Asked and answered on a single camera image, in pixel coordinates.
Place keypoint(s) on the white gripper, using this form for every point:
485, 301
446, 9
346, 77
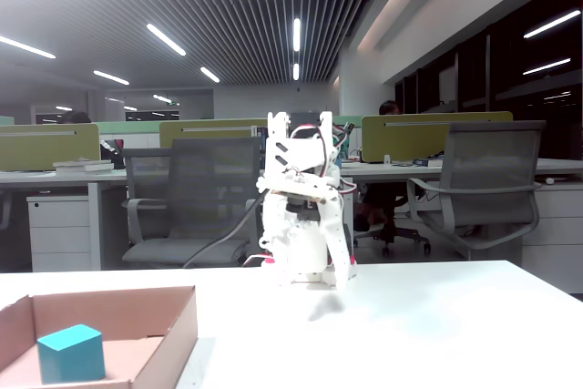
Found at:
335, 235

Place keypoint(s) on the blue cube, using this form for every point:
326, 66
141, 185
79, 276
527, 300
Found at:
68, 357

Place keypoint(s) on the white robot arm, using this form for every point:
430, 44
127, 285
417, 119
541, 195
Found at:
309, 248

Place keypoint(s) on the brown cardboard box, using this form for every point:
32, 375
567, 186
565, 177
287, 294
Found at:
114, 311

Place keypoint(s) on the small red clamp pad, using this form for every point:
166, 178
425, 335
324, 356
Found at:
269, 261

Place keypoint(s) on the black red clamp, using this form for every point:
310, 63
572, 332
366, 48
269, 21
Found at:
352, 243

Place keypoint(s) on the black swivel chair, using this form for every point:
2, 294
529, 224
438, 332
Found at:
396, 229

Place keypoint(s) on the white office desk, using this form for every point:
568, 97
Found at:
45, 176
387, 170

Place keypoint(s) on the grey mesh office chair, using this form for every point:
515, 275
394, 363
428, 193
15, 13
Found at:
205, 179
492, 166

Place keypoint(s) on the blue book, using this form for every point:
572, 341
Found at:
428, 162

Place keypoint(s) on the olive green desk divider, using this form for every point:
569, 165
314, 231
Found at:
205, 129
45, 147
410, 138

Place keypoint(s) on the dark haired person head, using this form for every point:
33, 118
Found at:
75, 118
391, 108

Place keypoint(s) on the white ceiling light strip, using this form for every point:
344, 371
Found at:
296, 72
297, 33
166, 39
209, 74
111, 78
27, 47

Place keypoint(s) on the black bag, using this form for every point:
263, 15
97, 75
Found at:
114, 154

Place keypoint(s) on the pale green desk divider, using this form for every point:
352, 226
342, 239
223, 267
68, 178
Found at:
127, 127

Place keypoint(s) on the stack of books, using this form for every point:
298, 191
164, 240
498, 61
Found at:
82, 166

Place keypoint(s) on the white drawer cabinet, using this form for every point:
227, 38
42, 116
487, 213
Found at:
59, 225
560, 234

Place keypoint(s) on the white wrist camera plate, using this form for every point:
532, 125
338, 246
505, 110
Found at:
296, 189

